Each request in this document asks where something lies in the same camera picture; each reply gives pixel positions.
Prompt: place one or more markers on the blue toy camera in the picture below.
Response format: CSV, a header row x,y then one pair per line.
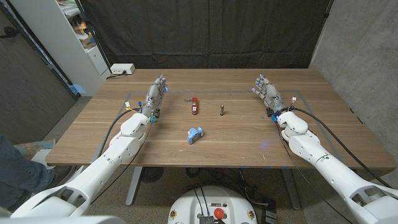
x,y
194,135

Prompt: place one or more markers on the white shelf cabinet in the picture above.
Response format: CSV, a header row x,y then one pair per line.
x,y
59,40

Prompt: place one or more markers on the black round floor fan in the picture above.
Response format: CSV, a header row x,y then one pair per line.
x,y
152,174

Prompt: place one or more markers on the white table leg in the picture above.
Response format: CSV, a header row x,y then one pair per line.
x,y
133,186
290,189

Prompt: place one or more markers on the black metal pole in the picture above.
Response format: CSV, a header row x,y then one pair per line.
x,y
93,35

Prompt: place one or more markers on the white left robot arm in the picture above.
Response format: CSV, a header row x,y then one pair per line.
x,y
102,165

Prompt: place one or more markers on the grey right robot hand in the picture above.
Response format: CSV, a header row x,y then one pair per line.
x,y
270,93

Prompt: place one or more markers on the red multitool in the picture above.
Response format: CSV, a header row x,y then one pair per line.
x,y
194,105

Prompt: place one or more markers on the cardboard box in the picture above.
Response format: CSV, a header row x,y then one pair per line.
x,y
87,41

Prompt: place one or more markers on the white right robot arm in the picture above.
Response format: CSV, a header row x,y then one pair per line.
x,y
326,168

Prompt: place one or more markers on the black curtain backdrop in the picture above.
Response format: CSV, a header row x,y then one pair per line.
x,y
211,31

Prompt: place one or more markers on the yellow toy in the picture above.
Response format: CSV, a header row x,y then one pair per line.
x,y
81,27

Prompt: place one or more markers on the white power strip box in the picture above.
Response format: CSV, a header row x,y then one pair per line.
x,y
122,68

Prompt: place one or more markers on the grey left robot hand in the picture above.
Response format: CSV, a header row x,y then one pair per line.
x,y
154,96

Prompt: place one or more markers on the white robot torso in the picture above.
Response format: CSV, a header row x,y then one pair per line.
x,y
186,205

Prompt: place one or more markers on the colourful printed cloth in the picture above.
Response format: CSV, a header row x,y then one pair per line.
x,y
34,147

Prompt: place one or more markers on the person leg in jeans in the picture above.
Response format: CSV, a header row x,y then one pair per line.
x,y
18,174

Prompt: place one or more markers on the red emergency stop button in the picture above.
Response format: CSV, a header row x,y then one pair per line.
x,y
219,213

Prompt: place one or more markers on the dark capped lipstick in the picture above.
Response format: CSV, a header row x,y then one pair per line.
x,y
222,109

